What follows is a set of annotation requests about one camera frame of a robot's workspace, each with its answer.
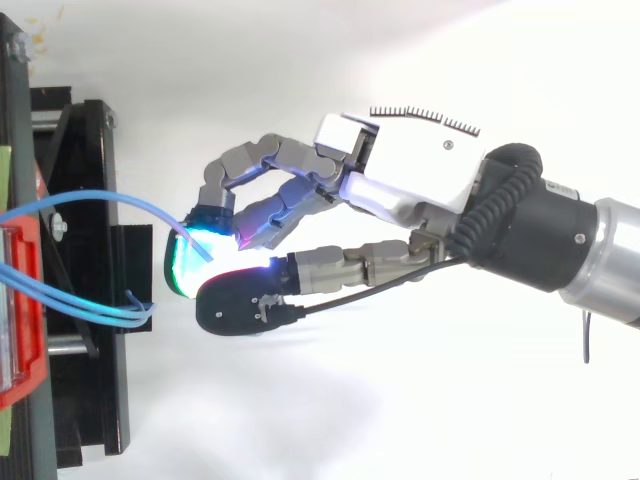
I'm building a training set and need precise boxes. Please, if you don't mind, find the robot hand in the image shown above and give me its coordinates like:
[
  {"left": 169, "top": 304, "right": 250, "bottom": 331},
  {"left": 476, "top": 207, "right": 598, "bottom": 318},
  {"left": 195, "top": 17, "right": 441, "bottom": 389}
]
[{"left": 163, "top": 105, "right": 494, "bottom": 338}]

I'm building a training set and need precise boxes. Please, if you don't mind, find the black stand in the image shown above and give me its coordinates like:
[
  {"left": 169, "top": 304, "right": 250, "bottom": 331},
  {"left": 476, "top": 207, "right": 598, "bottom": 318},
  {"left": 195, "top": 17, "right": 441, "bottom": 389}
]
[{"left": 0, "top": 12, "right": 154, "bottom": 480}]

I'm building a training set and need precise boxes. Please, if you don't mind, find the red bin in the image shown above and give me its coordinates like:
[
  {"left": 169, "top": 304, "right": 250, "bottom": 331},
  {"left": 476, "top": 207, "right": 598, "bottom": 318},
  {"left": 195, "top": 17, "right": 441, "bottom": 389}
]
[{"left": 0, "top": 214, "right": 50, "bottom": 412}]

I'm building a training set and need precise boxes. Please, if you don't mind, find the black coiled cable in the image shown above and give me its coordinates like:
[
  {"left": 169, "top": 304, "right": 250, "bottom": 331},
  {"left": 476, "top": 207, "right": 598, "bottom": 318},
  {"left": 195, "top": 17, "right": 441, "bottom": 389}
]
[{"left": 447, "top": 143, "right": 545, "bottom": 259}]

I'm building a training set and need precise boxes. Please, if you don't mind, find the thin black cable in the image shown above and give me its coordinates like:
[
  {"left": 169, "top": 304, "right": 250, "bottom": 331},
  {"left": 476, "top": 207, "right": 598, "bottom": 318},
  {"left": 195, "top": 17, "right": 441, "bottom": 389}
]
[
  {"left": 581, "top": 309, "right": 594, "bottom": 366},
  {"left": 287, "top": 255, "right": 471, "bottom": 317}
]

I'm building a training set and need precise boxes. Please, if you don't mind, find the blue cable bundle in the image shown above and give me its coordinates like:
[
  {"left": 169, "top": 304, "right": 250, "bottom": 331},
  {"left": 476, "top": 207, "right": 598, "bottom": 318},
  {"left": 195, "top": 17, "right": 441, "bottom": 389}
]
[{"left": 0, "top": 263, "right": 157, "bottom": 330}]

